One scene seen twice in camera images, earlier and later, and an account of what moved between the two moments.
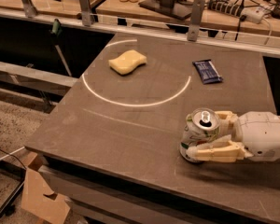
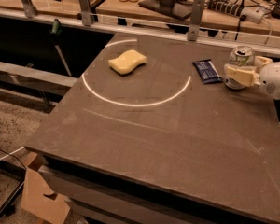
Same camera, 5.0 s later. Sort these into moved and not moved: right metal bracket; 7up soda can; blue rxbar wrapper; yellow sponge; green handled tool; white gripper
Moved: 7up soda can; white gripper
Not moved: yellow sponge; blue rxbar wrapper; green handled tool; right metal bracket
